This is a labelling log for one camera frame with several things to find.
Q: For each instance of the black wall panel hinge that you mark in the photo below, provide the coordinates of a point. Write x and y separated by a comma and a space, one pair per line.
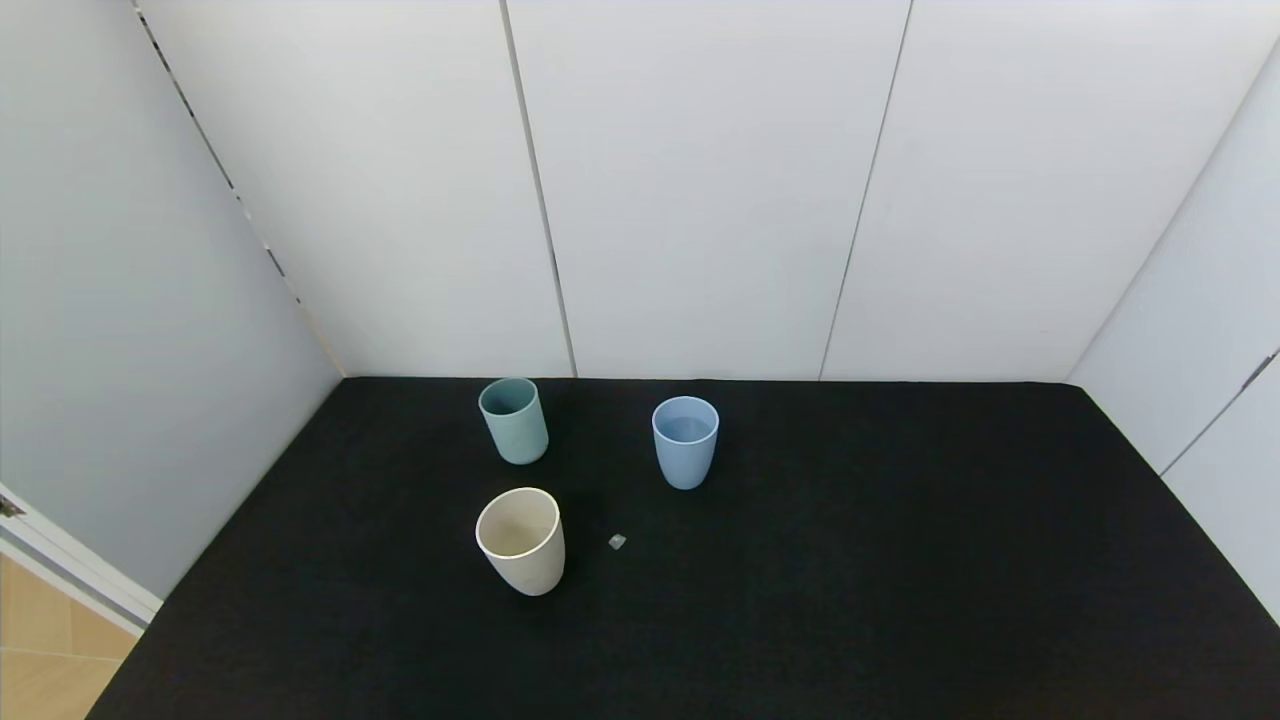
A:
1258, 373

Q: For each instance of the white panel frame rail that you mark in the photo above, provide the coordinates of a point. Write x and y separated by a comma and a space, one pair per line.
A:
70, 575

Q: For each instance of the small metal wall bracket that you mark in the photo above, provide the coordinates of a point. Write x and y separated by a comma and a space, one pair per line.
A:
8, 508

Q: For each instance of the teal green plastic cup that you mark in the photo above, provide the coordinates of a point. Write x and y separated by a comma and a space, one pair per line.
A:
515, 435

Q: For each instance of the black fabric table cover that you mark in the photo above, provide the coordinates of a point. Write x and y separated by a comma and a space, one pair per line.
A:
900, 550

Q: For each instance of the cream white plastic cup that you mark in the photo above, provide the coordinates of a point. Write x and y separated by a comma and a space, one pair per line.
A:
530, 570

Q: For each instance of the light blue plastic cup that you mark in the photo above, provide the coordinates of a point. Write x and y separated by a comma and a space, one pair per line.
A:
685, 462

